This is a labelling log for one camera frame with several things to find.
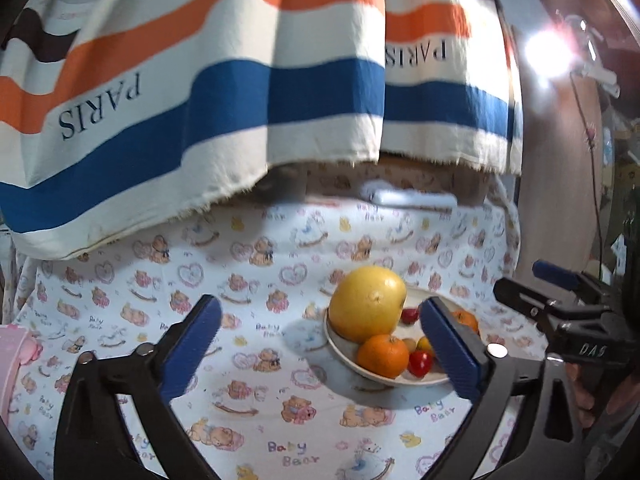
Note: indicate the pink plastic toy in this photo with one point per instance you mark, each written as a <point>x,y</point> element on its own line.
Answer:
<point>15,360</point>

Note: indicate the person's right hand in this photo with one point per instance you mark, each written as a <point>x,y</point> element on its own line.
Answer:
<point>587,400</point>

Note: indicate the small yellow tomato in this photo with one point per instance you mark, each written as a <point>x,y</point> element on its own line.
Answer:
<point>425,344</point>

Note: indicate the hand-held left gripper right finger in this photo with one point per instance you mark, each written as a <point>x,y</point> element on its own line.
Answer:
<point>450,350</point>

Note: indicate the light wooden panel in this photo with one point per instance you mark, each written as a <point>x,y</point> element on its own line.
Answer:
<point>555,170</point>

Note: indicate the white plastic device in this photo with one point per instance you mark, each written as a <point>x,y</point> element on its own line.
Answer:
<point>410,196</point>

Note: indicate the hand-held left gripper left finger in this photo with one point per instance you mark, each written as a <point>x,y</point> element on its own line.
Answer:
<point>192,350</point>

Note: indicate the cream round plate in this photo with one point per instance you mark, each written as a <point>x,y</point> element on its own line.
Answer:
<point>345,347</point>

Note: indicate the striped orange blue white cloth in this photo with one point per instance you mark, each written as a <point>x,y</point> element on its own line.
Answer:
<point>200,85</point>

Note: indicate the bright lamp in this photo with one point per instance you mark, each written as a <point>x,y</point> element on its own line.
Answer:
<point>550,50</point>

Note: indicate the red cherry tomato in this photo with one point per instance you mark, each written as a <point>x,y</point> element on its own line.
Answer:
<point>420,362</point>
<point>410,316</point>

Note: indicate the yellow grapefruit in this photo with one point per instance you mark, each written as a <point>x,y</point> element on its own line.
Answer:
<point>367,305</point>

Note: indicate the orange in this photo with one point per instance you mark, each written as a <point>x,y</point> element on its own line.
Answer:
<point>465,320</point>
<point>384,357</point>

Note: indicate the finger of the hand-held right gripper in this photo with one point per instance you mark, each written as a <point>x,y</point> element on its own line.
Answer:
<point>555,272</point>
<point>520,300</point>

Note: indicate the bear printed white sheet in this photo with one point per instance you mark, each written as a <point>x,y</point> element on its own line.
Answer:
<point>275,270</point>

